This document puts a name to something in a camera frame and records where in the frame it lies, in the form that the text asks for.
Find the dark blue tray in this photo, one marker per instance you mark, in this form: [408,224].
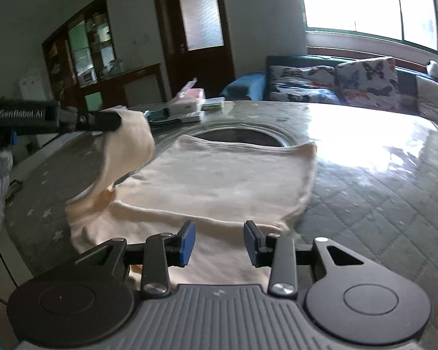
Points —
[157,118]

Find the open tissue pack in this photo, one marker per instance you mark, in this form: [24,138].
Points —
[188,104]

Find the small green packet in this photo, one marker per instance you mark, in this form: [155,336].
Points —
[213,105]

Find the panda plush toy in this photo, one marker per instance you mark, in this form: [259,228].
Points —
[436,69]

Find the round black hot plate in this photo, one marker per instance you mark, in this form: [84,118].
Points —
[241,137]

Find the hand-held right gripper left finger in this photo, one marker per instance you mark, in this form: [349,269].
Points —
[189,242]

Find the blue butterfly pillow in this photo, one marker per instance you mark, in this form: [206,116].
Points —
[303,94]

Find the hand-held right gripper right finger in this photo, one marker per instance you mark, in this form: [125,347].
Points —
[250,244]

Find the blue sofa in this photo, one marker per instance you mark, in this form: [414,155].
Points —
[288,60]

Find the dark wooden display cabinet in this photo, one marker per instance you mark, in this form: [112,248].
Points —
[80,40]

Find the square butterfly cushion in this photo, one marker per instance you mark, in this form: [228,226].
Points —
[367,82]

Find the window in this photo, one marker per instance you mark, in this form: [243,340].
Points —
[350,0]

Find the blue armrest throw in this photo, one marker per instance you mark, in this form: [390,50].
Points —
[242,85]

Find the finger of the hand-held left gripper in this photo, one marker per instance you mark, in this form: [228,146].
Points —
[95,121]

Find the cream garment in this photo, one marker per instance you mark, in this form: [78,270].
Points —
[222,182]

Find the grey cushion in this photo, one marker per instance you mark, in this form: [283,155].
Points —
[436,98]

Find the dark wooden door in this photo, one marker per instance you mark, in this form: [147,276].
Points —
[204,67]

